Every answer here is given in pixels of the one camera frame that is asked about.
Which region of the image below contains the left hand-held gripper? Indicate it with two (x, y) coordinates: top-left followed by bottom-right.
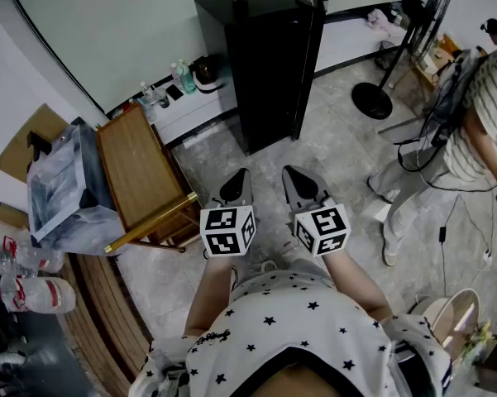
(199, 167), (258, 259)

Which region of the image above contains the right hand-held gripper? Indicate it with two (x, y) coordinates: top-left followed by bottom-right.
(281, 165), (352, 258)

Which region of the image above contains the black fridge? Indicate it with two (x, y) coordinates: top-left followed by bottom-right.
(194, 0), (327, 156)

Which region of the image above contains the person's left forearm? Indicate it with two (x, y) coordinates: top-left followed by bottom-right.
(183, 255), (239, 339)

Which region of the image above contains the person's right forearm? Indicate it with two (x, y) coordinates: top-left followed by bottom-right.
(323, 246), (394, 323)

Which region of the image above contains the gold tube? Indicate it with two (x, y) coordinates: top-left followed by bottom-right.
(103, 191), (200, 255)

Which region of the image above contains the white low ledge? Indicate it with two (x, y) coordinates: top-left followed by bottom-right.
(148, 0), (423, 146)

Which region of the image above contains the wooden folding table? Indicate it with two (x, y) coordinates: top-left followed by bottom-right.
(95, 104), (200, 252)

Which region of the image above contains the clear glass cup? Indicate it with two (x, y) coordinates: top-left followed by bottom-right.
(154, 87), (172, 110)

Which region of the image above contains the green plastic bottle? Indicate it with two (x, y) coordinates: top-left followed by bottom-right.
(177, 59), (197, 95)

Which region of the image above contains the clear pump bottle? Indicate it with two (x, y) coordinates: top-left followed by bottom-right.
(139, 80), (158, 123)

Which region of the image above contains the white star-print shirt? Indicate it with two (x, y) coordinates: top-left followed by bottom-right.
(127, 258), (454, 397)

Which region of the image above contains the small wooden side table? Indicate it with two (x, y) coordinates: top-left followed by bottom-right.
(413, 33), (465, 95)

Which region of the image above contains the marble-pattern box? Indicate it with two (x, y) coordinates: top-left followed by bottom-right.
(26, 122), (128, 256)

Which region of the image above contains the stack of wooden boards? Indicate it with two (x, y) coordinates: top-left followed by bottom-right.
(59, 253), (155, 389)

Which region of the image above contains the pink cloth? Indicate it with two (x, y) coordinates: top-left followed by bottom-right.
(366, 8), (407, 37)

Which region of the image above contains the beige round chair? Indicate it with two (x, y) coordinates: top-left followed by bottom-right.
(409, 288), (483, 364)

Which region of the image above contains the brown cardboard sheet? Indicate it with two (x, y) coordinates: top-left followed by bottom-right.
(0, 103), (72, 184)

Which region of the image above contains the black standing fan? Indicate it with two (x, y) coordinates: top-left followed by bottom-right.
(351, 0), (456, 121)

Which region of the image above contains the large clear plastic bottle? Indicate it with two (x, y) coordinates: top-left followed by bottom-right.
(0, 276), (77, 315)
(0, 229), (66, 275)

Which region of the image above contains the small brown cardboard piece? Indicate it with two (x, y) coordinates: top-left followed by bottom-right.
(0, 201), (31, 232)

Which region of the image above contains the yellow flower bunch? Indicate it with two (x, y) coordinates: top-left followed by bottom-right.
(461, 319), (496, 364)

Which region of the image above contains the dark wooden box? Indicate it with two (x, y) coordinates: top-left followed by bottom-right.
(474, 334), (497, 395)

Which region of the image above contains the black cable with adapter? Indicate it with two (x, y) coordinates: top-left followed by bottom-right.
(437, 194), (494, 298)

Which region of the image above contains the black wire basket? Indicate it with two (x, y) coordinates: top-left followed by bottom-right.
(374, 39), (399, 71)

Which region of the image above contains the black cable harness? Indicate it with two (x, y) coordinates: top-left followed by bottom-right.
(396, 47), (483, 174)

